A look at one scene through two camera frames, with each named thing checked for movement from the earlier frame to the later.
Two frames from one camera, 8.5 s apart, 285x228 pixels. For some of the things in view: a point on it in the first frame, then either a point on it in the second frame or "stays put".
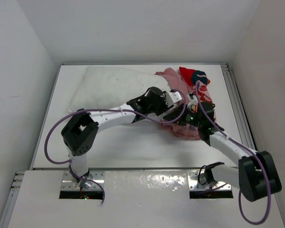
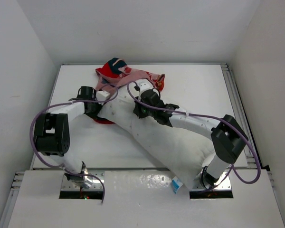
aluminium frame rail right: [241, 121] stays put
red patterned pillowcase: [189, 81] to [116, 72]
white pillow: [99, 87] to [183, 153]
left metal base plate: [69, 184] stays put
